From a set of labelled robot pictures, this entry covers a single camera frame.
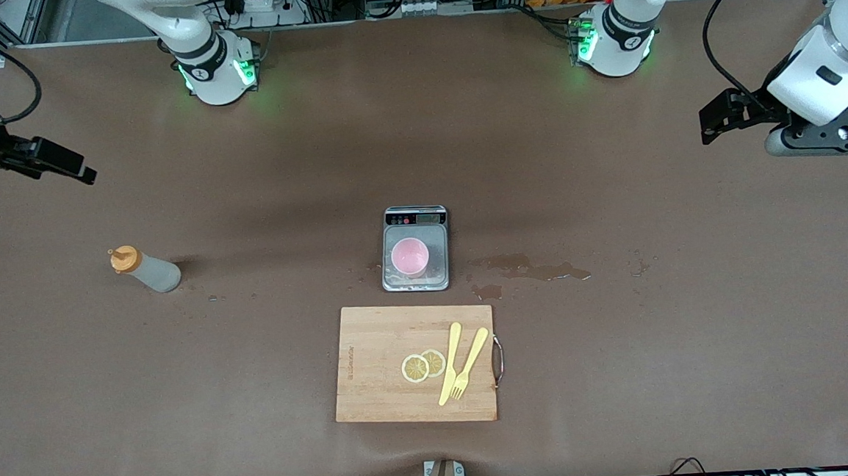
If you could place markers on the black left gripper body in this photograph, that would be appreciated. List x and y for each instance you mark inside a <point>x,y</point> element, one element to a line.
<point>759,105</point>

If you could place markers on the sauce bottle with orange cap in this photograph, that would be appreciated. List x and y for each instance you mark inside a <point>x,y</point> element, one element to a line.
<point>152,273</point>

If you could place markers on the pink plastic cup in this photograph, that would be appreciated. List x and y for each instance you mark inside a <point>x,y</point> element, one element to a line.
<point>410,256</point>

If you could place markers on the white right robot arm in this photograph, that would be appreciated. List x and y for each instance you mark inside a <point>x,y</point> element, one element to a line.
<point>198,31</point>

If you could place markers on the scattered small liquid droplets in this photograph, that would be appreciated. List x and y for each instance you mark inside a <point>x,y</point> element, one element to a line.
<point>639,265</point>

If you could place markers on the brown table cover mat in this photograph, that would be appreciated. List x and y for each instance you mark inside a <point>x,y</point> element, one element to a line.
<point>183,392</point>

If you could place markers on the white power strip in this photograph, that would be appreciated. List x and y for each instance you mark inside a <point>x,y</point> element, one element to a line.
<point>262,5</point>

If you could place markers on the large liquid spill puddle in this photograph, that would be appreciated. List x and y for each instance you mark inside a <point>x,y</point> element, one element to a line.
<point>525,265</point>

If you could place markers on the small liquid spill puddle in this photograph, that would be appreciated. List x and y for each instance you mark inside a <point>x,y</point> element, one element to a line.
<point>488,291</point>

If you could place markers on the silver digital kitchen scale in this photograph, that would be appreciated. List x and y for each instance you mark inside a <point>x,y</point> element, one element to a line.
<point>441,277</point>

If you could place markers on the yellow plastic fork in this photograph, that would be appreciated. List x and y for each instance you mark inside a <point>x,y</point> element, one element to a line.
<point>473,356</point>

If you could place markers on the wooden cutting board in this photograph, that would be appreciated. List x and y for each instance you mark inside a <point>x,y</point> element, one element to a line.
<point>375,344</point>

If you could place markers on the yellow plastic knife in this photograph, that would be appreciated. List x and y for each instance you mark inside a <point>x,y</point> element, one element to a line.
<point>451,354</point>

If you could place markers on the lemon slice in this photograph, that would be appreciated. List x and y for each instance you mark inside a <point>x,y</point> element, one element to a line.
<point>414,369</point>
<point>437,361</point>

